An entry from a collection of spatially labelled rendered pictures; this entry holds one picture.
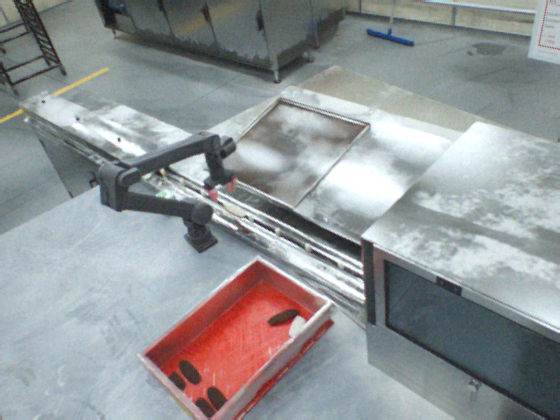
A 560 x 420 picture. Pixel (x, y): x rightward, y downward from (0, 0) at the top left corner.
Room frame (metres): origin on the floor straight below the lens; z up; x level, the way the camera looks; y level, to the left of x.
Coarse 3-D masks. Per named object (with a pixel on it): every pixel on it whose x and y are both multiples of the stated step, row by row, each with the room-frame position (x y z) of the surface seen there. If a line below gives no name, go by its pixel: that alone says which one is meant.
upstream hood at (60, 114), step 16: (48, 96) 2.75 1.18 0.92; (32, 112) 2.59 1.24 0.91; (48, 112) 2.53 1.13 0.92; (64, 112) 2.49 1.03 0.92; (80, 112) 2.45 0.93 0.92; (64, 128) 2.30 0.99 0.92; (80, 128) 2.26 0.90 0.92; (96, 128) 2.23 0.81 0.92; (112, 128) 2.19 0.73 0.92; (96, 144) 2.07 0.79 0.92; (112, 144) 2.04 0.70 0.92; (128, 144) 2.01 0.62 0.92; (144, 144) 1.98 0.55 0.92; (160, 144) 1.95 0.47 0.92; (112, 160) 1.97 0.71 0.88; (144, 176) 1.78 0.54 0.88
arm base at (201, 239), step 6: (198, 228) 1.34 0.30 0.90; (204, 228) 1.35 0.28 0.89; (186, 234) 1.39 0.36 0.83; (192, 234) 1.33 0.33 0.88; (198, 234) 1.33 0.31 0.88; (204, 234) 1.34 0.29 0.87; (210, 234) 1.36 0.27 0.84; (186, 240) 1.37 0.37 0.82; (192, 240) 1.33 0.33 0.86; (198, 240) 1.32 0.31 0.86; (204, 240) 1.33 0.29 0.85; (210, 240) 1.33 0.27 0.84; (216, 240) 1.33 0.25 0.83; (192, 246) 1.33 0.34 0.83; (198, 246) 1.31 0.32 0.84; (204, 246) 1.31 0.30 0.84; (210, 246) 1.31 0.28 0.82; (198, 252) 1.29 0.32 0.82
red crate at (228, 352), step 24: (264, 288) 1.06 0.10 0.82; (240, 312) 0.99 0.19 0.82; (264, 312) 0.97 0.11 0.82; (216, 336) 0.91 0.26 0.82; (240, 336) 0.90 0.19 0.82; (264, 336) 0.88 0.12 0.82; (288, 336) 0.86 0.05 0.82; (312, 336) 0.82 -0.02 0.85; (192, 360) 0.85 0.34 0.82; (216, 360) 0.83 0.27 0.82; (240, 360) 0.81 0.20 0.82; (264, 360) 0.80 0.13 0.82; (192, 384) 0.77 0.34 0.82; (216, 384) 0.75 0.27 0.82; (240, 384) 0.74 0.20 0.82; (264, 384) 0.70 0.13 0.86
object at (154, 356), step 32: (256, 256) 1.11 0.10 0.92; (224, 288) 1.01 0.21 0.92; (288, 288) 0.99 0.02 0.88; (192, 320) 0.93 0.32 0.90; (320, 320) 0.83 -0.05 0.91; (160, 352) 0.85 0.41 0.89; (288, 352) 0.75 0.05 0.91; (160, 384) 0.74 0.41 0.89; (256, 384) 0.68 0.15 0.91; (192, 416) 0.63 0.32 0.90; (224, 416) 0.61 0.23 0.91
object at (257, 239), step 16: (48, 128) 2.49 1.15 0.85; (80, 144) 2.21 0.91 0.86; (176, 192) 1.64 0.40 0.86; (224, 224) 1.38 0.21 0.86; (240, 224) 1.36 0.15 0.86; (240, 240) 1.31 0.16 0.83; (256, 240) 1.26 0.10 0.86; (272, 240) 1.24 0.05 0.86; (272, 256) 1.18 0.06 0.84; (288, 256) 1.15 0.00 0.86; (304, 256) 1.13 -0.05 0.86; (304, 272) 1.07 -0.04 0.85; (320, 272) 1.05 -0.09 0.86; (336, 272) 1.03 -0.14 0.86; (336, 288) 0.97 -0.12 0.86; (352, 288) 0.96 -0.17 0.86; (352, 304) 0.93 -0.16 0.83
